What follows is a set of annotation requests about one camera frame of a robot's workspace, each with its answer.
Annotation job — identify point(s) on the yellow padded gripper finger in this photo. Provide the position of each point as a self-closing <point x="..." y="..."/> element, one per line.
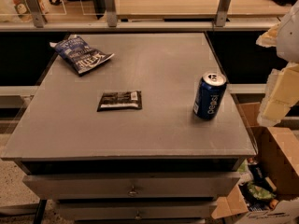
<point x="281" y="94"/>

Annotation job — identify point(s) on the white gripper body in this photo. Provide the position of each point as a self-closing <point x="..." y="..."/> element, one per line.
<point x="290" y="37"/>

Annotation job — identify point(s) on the blue pepsi can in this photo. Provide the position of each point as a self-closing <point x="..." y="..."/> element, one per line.
<point x="209" y="94"/>

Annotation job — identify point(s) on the cardboard box with items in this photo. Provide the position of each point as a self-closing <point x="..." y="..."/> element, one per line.
<point x="278" y="154"/>

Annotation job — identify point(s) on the upper grey drawer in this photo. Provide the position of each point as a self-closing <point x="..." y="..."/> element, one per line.
<point x="129" y="185"/>

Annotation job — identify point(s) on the grey drawer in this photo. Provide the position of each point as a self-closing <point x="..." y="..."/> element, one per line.
<point x="136" y="210"/>
<point x="129" y="185"/>

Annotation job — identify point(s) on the grey drawer cabinet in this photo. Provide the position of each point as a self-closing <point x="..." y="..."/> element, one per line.
<point x="62" y="133"/>

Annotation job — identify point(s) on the small black snack packet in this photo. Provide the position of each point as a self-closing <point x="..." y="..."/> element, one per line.
<point x="120" y="100"/>

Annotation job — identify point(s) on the blue chip bag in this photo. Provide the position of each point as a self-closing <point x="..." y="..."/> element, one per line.
<point x="79" y="55"/>

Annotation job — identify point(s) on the lower grey drawer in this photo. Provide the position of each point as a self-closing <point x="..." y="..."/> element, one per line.
<point x="136" y="210"/>

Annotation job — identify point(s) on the right metal bracket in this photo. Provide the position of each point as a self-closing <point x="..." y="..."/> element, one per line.
<point x="221" y="14"/>

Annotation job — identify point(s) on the metal bracket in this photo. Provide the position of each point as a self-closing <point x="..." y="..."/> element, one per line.
<point x="221" y="14"/>
<point x="112" y="19"/>
<point x="37" y="14"/>

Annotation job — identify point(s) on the middle metal bracket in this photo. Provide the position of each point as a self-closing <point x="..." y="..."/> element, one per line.
<point x="112" y="19"/>

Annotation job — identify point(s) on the left metal bracket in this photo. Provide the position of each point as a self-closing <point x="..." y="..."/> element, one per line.
<point x="37" y="14"/>

